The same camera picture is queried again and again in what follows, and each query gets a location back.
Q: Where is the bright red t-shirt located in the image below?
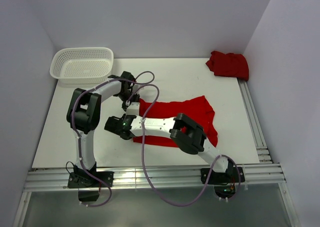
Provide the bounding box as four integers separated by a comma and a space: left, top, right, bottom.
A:
139, 95, 218, 148

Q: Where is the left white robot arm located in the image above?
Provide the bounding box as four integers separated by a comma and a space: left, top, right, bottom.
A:
66, 71, 140, 187

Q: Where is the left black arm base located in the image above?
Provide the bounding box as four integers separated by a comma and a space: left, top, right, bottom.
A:
65, 161, 114, 204

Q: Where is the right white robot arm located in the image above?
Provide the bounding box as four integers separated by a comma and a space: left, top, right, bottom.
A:
104, 113, 234, 182

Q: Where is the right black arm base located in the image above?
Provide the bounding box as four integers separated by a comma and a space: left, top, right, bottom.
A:
200, 163, 246, 199

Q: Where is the white perforated plastic basket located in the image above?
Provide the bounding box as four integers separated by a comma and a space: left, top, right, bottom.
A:
49, 47, 114, 84

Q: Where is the dark red t-shirt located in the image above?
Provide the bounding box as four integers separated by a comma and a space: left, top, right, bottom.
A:
205, 50, 250, 81

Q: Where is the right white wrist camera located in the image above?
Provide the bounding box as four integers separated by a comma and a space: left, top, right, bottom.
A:
125, 100, 140, 116

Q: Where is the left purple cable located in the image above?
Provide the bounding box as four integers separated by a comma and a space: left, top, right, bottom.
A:
71, 71, 156, 208

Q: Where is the front aluminium rail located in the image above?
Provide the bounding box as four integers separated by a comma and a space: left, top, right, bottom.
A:
22, 163, 286, 192

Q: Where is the aluminium rail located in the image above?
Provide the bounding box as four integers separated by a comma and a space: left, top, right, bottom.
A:
22, 163, 286, 192
238, 80, 273, 164

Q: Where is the right side aluminium rail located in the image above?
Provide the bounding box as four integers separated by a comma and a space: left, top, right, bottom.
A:
238, 80, 273, 164

